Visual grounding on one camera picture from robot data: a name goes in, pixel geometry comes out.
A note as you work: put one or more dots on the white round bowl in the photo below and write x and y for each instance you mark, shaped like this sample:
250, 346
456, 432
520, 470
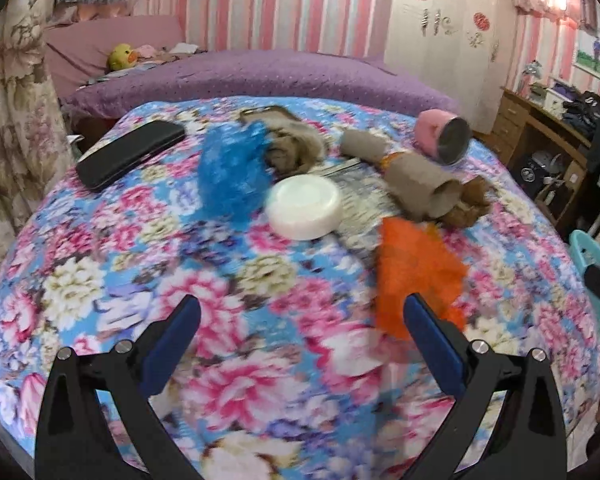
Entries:
302, 205

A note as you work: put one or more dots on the teal plastic basket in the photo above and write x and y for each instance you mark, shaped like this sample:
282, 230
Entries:
582, 250

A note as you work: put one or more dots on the blue plastic bag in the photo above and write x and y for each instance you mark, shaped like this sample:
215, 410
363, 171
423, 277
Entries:
232, 170

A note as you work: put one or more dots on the floral blanket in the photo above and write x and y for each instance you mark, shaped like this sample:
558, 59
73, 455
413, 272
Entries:
260, 320

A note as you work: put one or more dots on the desk lamp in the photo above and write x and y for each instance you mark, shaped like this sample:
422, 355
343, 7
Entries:
531, 72

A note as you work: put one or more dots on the white wardrobe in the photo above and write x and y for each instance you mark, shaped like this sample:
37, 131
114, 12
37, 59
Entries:
450, 60

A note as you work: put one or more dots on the long cardboard tube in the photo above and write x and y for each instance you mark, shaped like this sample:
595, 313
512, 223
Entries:
420, 185

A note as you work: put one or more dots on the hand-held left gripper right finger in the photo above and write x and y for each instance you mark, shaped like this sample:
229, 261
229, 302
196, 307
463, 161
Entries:
432, 345

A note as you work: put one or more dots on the wooden desk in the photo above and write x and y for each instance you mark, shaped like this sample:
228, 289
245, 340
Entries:
517, 115

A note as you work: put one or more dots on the black smartphone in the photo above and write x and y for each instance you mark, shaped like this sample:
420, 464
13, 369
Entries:
130, 155

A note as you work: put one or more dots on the grey printed packet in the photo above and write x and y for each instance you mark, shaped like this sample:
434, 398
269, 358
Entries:
362, 195

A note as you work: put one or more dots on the pink plush toy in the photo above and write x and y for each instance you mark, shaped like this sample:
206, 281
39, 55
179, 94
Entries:
147, 51

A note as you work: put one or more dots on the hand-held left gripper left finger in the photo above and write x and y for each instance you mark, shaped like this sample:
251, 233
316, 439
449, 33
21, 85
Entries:
172, 345

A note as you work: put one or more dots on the floral curtain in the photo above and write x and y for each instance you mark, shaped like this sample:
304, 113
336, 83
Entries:
15, 120

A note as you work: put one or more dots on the pink metal-lined cup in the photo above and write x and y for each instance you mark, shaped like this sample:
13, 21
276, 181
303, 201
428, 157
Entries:
437, 132

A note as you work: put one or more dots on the purple bedspread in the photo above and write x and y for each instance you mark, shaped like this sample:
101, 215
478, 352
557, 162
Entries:
280, 75

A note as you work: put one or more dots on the short cardboard tube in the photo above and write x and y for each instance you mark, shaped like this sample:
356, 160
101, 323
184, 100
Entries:
362, 145

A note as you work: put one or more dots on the orange plastic bag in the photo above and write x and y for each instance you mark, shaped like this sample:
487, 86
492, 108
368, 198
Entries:
415, 265

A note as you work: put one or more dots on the wall poster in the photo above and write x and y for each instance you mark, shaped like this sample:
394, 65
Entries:
597, 55

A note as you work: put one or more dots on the pile of dark clothes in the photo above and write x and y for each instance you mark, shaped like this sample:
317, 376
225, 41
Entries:
577, 107

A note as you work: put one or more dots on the brown fuzzy cloth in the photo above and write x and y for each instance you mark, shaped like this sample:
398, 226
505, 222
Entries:
472, 202

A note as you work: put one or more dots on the yellow duck plush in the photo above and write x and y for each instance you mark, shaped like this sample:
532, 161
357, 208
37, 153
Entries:
121, 57

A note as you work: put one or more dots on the beige fuzzy sock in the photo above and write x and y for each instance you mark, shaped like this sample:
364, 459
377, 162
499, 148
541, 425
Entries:
295, 145

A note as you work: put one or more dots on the small white fan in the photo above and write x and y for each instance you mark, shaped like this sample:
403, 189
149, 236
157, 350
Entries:
542, 167

